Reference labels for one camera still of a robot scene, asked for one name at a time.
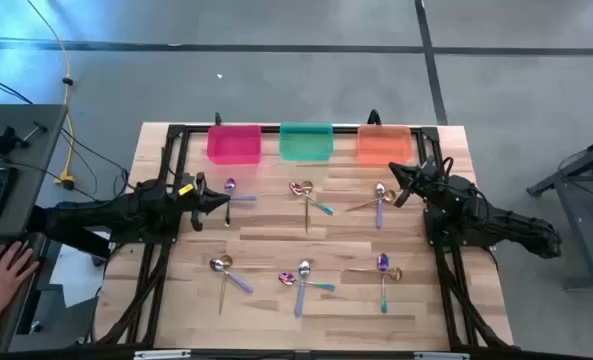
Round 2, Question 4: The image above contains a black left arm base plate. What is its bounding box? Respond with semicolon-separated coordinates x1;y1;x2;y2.
109;224;182;246

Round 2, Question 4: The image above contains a grey desk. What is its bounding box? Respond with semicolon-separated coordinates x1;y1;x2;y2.
0;103;70;354

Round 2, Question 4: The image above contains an orange plastic bin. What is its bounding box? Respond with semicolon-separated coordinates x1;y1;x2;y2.
356;124;414;166

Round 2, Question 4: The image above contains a yellow cable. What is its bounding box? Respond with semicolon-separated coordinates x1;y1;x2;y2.
25;0;77;189

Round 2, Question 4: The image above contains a long black floor tape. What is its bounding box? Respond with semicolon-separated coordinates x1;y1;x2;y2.
0;38;593;57

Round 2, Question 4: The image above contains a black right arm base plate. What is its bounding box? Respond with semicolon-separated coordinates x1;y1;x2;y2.
423;207;460;249

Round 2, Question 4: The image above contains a person's hand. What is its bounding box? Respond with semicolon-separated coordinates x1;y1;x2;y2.
0;240;41;317

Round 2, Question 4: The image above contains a black clamp tool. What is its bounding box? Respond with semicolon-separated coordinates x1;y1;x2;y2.
0;124;30;157

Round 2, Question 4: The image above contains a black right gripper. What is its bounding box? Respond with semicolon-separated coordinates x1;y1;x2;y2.
388;155;460;207

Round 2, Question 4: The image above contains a grey side stand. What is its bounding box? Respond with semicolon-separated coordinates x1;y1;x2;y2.
525;128;593;292

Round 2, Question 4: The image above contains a pink plastic bin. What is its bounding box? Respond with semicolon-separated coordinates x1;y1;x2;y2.
206;124;263;166

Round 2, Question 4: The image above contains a silver edge bracket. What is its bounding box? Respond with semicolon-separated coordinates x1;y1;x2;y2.
133;349;192;360
412;351;471;360

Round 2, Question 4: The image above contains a short black floor tape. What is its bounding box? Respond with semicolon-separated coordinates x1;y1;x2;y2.
413;0;450;126

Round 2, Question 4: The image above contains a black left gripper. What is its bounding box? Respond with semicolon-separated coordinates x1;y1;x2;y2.
173;171;231;232

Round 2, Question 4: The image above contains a gold spoon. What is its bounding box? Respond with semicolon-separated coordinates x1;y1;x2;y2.
217;254;234;317
344;189;397;213
300;180;315;235
345;267;404;282

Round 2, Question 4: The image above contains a teal plastic bin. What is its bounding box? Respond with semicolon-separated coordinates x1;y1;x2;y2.
278;122;335;162

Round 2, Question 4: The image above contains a black floor cable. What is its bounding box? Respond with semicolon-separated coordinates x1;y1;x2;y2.
0;67;35;106
58;127;130;201

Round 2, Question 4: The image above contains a black desk leg beam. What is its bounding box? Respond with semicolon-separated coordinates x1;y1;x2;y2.
25;214;112;261

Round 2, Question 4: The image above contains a white paper sheet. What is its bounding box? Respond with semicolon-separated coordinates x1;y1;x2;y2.
50;230;108;307

